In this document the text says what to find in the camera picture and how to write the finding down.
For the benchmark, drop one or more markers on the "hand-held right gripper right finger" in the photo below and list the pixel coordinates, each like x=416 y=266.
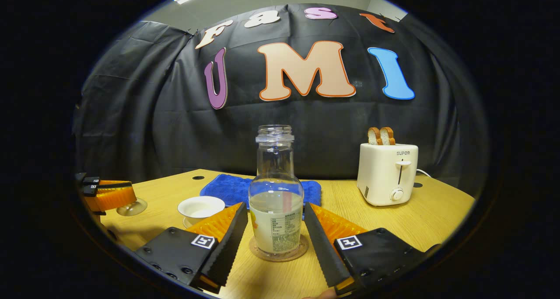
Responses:
x=326 y=246

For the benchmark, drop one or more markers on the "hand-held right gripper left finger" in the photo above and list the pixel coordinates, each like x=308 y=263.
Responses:
x=227 y=246

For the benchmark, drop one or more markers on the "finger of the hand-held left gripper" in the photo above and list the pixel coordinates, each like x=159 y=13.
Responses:
x=113 y=184
x=113 y=198

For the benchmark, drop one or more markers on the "round cork coaster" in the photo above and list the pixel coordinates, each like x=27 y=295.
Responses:
x=280 y=258

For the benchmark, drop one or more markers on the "beige ceramic teacup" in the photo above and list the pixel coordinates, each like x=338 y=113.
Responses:
x=194 y=211

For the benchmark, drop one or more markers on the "clear glass water bottle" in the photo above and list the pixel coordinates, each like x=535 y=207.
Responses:
x=275 y=181

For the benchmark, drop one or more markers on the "beige ceramic saucer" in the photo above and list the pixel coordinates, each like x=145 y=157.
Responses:
x=187 y=223

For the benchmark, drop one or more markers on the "blue folded towel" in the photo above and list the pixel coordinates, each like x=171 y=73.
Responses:
x=227 y=187

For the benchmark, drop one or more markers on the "black backdrop cloth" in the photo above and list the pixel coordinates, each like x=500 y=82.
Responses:
x=175 y=137

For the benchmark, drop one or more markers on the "cream white toaster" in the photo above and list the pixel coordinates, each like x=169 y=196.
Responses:
x=380 y=176

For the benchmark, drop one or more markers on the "toast bread slice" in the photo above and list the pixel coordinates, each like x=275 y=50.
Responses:
x=388 y=136
x=372 y=136

